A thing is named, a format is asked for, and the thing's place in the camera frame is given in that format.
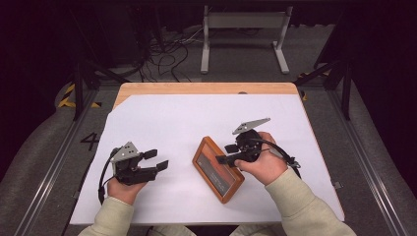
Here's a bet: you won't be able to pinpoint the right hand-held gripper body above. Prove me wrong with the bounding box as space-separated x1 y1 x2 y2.
231 117 271 164

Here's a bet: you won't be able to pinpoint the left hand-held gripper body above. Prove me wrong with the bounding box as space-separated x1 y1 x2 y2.
110 141 159 187

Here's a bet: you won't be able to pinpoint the wooden picture frame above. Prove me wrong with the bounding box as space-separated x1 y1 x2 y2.
192 136 246 205

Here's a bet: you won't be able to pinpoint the person's right hand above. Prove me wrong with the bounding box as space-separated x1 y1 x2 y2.
234 131 289 187

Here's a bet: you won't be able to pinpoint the person's left hand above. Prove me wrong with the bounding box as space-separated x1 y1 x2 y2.
106 178 148 206

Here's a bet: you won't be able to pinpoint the white paper sheet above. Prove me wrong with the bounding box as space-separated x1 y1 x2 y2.
69 93 346 226

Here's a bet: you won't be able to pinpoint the yellow black hazard tape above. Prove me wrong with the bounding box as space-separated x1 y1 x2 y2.
57 83 102 109

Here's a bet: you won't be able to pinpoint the black metal stand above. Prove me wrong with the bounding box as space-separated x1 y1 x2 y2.
293 55 356 122
70 48 132 122

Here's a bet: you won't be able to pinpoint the grey metal stand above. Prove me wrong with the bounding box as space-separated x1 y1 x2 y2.
200 5 294 75

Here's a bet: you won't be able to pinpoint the right hand-held gripper cable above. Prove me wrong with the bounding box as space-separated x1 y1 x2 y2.
250 137 302 180

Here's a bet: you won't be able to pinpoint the hand-held gripper cable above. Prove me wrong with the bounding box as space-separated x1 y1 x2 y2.
97 147 120 207
250 137 302 180

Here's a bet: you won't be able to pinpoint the left hand-held gripper cable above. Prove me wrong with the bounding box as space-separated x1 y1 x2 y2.
97 147 120 207

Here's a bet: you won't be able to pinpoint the aluminium floor rail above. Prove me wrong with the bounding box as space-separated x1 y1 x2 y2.
328 88 411 236
13 88 99 236

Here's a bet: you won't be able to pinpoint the black floor cables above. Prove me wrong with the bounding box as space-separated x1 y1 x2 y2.
137 28 210 83

